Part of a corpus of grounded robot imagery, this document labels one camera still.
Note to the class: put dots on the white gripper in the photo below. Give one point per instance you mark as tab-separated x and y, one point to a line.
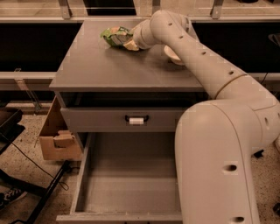
137	36

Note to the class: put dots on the grey drawer cabinet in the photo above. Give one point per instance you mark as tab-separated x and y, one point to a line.
96	75

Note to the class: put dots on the black stand leg left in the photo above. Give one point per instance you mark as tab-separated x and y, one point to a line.
45	196

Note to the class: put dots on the black tray left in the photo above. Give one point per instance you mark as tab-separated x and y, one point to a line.
9	127

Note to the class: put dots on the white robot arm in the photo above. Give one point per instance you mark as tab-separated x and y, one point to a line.
215	139

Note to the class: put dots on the open grey middle drawer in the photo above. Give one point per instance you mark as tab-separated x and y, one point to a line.
126	178

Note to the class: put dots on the white bowl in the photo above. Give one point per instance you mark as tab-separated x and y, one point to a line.
173	56

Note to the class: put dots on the black drawer handle with tape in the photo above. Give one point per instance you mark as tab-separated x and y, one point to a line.
136	120

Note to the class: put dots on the black stand leg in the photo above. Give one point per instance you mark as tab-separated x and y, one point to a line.
259	154
45	196

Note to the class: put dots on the closed grey top drawer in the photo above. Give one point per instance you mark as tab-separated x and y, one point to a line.
113	119

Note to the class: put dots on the black stand leg right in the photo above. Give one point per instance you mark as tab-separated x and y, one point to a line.
259	154

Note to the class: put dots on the patterned sneaker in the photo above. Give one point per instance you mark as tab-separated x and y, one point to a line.
10	196

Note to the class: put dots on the green rice chip bag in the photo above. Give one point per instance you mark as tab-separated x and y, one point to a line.
117	36

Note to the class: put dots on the cardboard box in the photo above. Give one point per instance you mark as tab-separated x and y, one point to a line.
56	141

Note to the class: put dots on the metal bracket left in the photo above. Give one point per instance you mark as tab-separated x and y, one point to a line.
33	97

